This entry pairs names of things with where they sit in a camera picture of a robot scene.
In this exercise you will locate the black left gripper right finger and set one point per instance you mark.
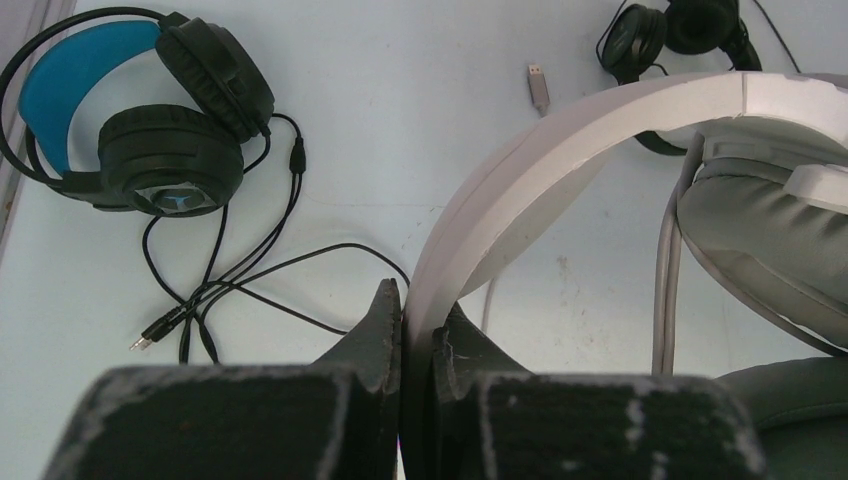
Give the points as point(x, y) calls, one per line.
point(490, 418)

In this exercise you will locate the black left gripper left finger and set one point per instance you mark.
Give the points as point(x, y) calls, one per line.
point(335, 418)

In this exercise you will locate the small black on-ear headphones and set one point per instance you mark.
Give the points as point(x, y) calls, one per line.
point(637, 34)

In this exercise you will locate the black and blue headset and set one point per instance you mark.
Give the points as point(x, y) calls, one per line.
point(164, 160)

